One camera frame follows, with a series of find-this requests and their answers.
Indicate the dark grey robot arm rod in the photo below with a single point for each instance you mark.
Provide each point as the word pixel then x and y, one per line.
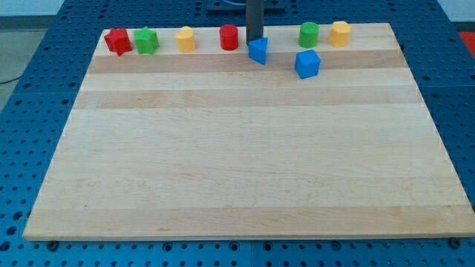
pixel 254 20

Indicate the large wooden board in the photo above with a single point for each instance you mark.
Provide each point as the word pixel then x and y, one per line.
pixel 211 145

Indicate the blue triangle block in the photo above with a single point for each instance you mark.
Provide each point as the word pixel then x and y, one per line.
pixel 257 50

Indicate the blue cube block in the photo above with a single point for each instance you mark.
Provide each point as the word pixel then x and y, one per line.
pixel 307 64

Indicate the red cylinder block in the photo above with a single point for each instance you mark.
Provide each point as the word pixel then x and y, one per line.
pixel 229 38

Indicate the green cylinder block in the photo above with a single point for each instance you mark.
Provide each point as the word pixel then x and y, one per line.
pixel 308 34

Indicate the green star block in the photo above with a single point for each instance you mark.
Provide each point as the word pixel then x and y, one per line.
pixel 146 41

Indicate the yellow hexagon block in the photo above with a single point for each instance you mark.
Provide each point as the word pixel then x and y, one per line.
pixel 339 34

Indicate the red star block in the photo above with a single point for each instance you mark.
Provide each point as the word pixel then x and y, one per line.
pixel 118 41

